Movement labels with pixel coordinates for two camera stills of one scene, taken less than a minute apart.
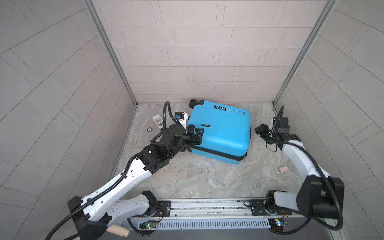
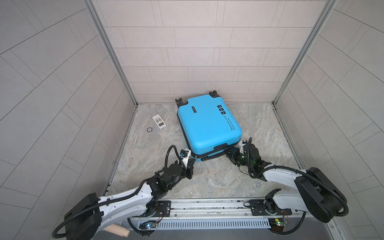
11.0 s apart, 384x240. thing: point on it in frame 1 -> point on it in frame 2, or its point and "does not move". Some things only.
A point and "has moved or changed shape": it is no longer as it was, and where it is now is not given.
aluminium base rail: (207, 214) does not move
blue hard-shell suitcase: (227, 134) has moved or changed shape
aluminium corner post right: (328, 7) does not move
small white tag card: (159, 120) does not move
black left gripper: (197, 141) -> (188, 169)
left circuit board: (147, 225) does not move
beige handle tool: (118, 230) does not move
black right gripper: (261, 129) -> (232, 155)
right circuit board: (277, 224) does not move
